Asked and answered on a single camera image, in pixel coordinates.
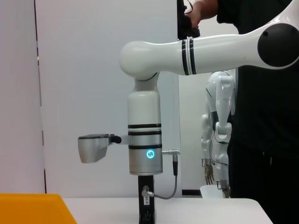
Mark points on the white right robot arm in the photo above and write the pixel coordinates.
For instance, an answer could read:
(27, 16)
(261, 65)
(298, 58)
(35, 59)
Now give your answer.
(144, 112)

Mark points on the person in black clothes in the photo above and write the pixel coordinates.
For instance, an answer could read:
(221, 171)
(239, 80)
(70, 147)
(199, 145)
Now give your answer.
(261, 116)

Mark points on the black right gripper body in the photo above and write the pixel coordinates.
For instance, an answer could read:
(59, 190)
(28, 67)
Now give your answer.
(146, 186)

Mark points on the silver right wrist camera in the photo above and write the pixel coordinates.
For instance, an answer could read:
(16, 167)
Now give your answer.
(93, 149)

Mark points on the person's bare forearm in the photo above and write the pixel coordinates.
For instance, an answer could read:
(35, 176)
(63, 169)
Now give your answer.
(210, 9)

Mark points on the black handheld controller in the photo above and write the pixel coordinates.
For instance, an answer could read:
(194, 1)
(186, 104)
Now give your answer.
(184, 25)

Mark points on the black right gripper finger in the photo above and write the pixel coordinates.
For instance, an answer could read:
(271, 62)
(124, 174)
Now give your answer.
(146, 217)

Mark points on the yellow plastic bin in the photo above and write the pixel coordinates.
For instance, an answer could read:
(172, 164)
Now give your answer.
(30, 210)

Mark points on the person's bare hand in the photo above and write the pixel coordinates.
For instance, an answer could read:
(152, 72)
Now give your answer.
(196, 12)

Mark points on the white humanoid robot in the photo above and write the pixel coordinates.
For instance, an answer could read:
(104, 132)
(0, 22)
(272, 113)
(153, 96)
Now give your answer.
(222, 105)

